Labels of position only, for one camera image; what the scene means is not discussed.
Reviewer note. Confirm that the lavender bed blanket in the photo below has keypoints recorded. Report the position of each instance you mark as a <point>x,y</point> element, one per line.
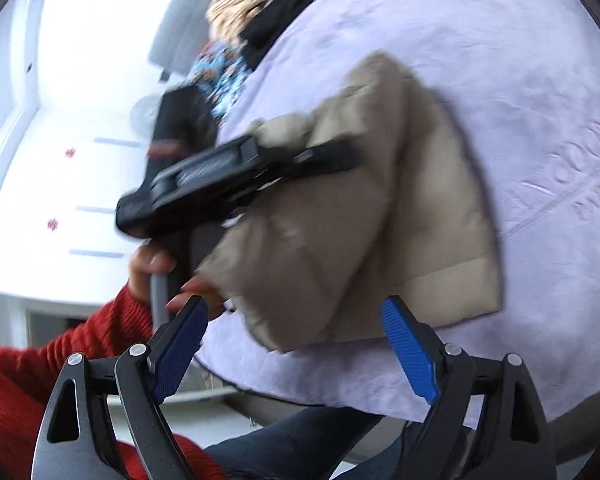
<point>480,60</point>

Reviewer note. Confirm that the beige puffer jacket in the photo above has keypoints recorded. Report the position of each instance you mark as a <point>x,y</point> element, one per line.
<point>380,235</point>

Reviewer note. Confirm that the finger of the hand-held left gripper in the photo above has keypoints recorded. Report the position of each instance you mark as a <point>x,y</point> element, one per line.
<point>320,160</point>

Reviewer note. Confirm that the small red wall decoration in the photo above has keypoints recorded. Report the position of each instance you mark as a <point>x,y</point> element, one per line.
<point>53,223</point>
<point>70,153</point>

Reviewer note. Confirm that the person's left hand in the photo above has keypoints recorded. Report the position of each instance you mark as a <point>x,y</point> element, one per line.
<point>145,270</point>

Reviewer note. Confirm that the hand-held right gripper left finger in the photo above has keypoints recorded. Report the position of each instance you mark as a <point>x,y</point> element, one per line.
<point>180,345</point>

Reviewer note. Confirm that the beige striped garment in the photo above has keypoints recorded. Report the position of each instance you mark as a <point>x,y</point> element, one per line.
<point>235,10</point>

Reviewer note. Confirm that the black garment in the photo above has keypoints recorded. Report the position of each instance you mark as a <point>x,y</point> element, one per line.
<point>290,5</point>

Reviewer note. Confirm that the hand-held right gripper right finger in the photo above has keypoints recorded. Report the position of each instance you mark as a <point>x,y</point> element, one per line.
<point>410,350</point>

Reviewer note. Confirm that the grey quilted headboard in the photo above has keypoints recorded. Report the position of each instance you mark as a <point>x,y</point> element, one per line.
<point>180,40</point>

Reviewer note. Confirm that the person's blue jeans leg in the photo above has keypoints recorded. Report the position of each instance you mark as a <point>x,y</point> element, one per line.
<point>305,445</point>

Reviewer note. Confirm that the blue patterned garment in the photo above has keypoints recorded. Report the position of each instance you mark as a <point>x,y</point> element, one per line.
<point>220,75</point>

